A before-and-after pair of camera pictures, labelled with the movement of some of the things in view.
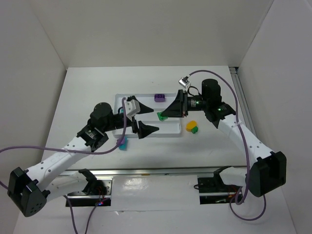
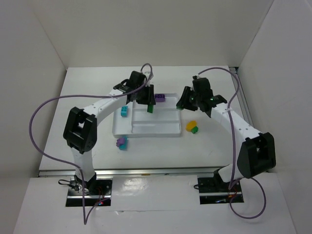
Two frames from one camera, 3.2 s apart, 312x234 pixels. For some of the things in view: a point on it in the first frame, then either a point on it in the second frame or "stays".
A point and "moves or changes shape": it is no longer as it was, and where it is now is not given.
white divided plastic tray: (171, 127) stays
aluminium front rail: (107, 174) stays
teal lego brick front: (123, 146) stays
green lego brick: (161, 118) moves or changes shape
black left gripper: (134, 121) to (148, 95)
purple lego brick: (159, 97) stays
